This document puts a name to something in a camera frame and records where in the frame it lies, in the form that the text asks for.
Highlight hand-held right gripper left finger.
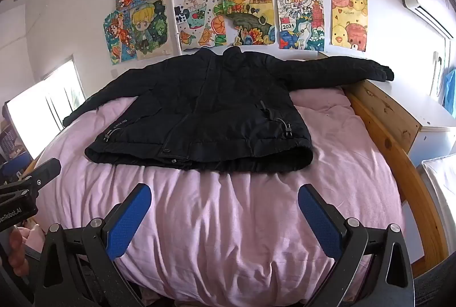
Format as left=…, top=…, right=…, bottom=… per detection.
left=36, top=183, right=152, bottom=307

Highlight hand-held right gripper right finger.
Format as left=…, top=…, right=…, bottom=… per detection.
left=297, top=184, right=416, bottom=307

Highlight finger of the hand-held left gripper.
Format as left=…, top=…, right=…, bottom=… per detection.
left=0, top=157, right=62, bottom=202

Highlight black padded jacket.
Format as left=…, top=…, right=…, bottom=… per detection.
left=62, top=46, right=395, bottom=173

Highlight person's left hand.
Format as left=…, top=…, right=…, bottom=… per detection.
left=7, top=227, right=31, bottom=277

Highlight blue chair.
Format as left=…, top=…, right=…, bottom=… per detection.
left=0, top=152, right=32, bottom=179

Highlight window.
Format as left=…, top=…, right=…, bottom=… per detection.
left=5, top=60, right=86, bottom=160

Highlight pink blanket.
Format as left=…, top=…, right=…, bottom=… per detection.
left=34, top=86, right=407, bottom=307

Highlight white mattress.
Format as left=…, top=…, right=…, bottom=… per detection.
left=422, top=154, right=456, bottom=251

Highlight black mesh chair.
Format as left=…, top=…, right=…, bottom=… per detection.
left=413, top=257, right=456, bottom=307

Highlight white cabinet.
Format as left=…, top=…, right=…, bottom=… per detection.
left=319, top=51, right=456, bottom=169

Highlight blue cloth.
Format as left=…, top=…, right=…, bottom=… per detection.
left=443, top=68, right=456, bottom=115

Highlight white air conditioner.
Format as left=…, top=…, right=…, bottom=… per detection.
left=399, top=0, right=455, bottom=40

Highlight wooden bed frame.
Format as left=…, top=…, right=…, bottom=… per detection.
left=342, top=79, right=449, bottom=279

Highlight group of colourful wall drawings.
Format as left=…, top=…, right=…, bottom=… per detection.
left=103, top=0, right=369, bottom=66

